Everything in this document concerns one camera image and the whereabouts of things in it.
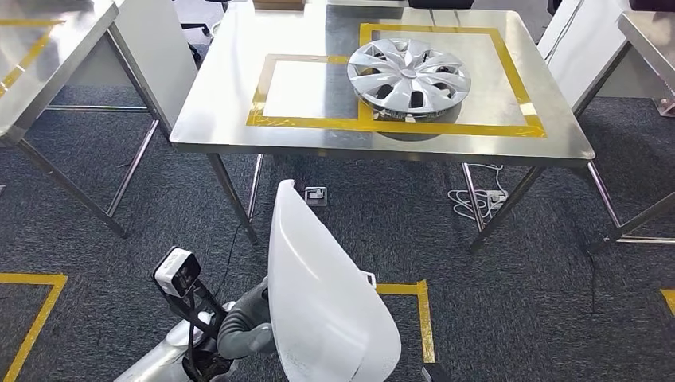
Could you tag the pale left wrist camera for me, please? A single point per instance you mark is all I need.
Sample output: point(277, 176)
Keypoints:
point(176, 271)

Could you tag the steel workbench table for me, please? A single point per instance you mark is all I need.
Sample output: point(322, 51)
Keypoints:
point(221, 105)

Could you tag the black right camera bracket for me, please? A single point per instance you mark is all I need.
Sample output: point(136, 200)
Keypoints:
point(435, 375)

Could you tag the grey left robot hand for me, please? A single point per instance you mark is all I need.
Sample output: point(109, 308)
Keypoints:
point(242, 332)

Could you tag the white curved plastic part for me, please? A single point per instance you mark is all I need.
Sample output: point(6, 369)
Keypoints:
point(327, 306)

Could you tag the yellow tape on side table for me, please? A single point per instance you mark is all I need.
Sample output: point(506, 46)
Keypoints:
point(31, 23)

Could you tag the square floor socket plate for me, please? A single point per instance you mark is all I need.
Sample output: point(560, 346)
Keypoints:
point(316, 196)

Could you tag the white power strip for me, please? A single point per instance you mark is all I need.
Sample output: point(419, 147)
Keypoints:
point(497, 199)

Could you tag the brown wooden box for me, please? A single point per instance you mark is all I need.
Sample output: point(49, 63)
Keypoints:
point(279, 5)

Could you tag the yellow floor tape square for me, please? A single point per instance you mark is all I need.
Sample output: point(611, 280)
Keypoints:
point(37, 321)
point(424, 327)
point(669, 300)

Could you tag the yellow tape on workbench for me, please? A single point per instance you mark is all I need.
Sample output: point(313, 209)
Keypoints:
point(395, 126)

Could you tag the black flat device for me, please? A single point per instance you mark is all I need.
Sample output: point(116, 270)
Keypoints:
point(440, 3)

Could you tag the steel frame table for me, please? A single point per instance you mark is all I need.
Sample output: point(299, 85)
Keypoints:
point(580, 47)

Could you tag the silver wheel hubcap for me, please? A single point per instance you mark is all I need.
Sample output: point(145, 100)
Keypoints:
point(408, 74)

